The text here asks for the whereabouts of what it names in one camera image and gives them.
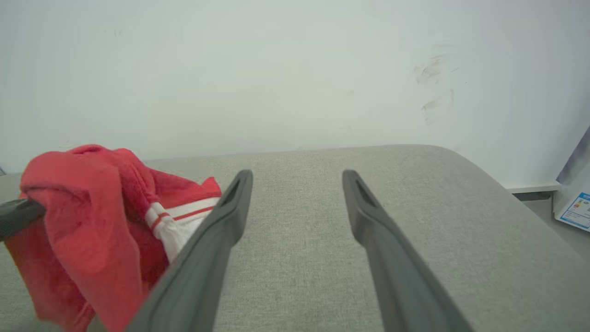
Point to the white appliance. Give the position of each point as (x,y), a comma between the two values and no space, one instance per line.
(576,180)

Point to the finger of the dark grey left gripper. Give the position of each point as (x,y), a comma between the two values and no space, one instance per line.
(18,216)

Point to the red and white jersey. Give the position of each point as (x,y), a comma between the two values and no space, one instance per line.
(87,221)

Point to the blue and white energy label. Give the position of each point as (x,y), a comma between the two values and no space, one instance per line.
(578,211)

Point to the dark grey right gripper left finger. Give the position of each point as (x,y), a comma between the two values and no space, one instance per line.
(198,272)

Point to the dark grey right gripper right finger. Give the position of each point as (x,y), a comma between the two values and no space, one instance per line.
(401,276)

